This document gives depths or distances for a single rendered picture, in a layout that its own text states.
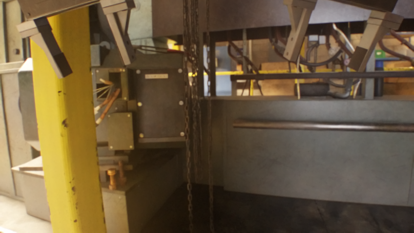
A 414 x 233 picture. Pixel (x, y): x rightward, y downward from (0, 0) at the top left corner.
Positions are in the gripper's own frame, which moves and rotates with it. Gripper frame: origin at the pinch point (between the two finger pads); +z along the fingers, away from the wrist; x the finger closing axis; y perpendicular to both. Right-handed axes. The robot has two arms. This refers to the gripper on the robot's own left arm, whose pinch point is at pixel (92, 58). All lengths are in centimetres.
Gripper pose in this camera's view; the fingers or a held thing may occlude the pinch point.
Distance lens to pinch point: 39.8
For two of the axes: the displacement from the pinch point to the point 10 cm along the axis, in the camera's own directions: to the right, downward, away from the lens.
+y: 0.6, -4.8, 8.7
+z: 1.9, 8.7, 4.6
